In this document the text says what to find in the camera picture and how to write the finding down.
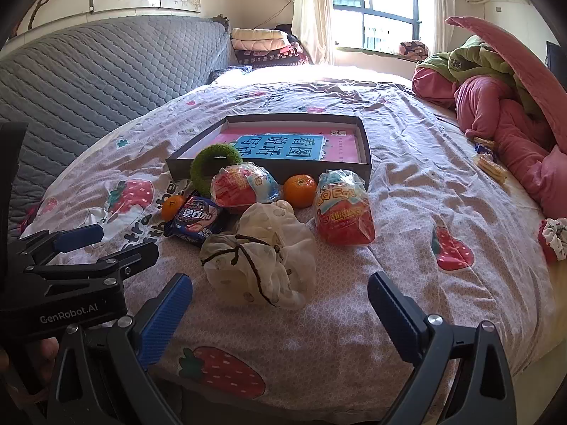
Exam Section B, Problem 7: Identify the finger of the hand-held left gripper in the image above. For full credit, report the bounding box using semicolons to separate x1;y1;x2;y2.
24;243;159;284
18;224;105;268

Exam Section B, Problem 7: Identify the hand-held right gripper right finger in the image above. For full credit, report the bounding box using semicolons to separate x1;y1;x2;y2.
367;272;519;425

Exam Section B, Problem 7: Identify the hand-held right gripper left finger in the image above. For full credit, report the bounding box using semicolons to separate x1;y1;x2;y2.
46;273;194;425

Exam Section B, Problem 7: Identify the small orange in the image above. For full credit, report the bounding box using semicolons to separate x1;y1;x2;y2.
160;194;186;221

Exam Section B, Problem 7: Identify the blue cookie packet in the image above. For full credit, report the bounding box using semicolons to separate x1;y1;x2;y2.
164;190;226;246

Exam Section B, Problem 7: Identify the red toy egg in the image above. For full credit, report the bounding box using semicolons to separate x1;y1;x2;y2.
314;169;376;246
210;164;281;213

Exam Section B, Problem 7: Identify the green fuzzy ring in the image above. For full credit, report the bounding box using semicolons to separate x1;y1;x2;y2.
190;145;244;198

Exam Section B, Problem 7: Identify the white drawstring cloth pouch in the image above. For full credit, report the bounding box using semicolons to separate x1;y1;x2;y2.
199;200;317;311

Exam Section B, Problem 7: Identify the large orange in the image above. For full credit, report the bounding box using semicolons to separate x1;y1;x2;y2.
283;174;318;209

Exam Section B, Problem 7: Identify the grey cardboard box tray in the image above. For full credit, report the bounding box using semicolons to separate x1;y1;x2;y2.
166;114;373;187

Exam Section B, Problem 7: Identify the person's left hand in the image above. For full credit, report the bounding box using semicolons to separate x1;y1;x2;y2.
35;335;63;386

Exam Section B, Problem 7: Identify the grey quilted headboard cover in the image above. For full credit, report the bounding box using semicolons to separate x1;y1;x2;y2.
0;15;231;240

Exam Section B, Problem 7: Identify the yellow wafer packet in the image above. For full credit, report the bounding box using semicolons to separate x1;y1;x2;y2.
472;153;508;184

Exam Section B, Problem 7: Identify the red and white scrunchie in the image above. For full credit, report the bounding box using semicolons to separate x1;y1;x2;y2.
537;218;567;263

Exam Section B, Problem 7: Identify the pink and blue book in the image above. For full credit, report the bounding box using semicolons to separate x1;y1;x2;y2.
195;121;360;171

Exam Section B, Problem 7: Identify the dark patterned pillow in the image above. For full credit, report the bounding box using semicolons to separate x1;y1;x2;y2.
210;66;253;85

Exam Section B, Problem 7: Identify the pink fleece garment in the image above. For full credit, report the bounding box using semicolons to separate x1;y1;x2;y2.
412;66;567;217

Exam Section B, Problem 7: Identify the dark patterned folded blanket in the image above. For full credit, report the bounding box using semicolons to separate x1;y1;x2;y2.
234;44;311;68

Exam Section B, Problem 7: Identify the pink folded blanket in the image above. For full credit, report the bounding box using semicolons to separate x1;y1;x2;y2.
232;38;293;52

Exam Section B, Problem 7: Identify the cream folded blanket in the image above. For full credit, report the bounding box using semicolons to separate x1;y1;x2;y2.
231;28;286;41

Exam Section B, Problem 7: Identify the green fleece garment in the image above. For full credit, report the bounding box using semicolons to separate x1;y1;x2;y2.
416;35;554;120

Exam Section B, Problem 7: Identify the floral folded blanket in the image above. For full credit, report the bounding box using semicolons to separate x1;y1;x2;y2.
399;41;428;60

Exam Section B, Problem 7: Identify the pink quilted blanket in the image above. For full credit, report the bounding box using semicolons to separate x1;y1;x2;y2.
445;16;567;142

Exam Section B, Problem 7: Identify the dark framed window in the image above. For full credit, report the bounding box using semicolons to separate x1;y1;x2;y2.
330;0;432;54

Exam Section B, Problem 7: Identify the black television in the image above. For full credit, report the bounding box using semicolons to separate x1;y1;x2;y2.
546;41;565;74

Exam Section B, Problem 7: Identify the cream curtain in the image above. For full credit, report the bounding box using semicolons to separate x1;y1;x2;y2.
292;0;337;66
427;0;457;54

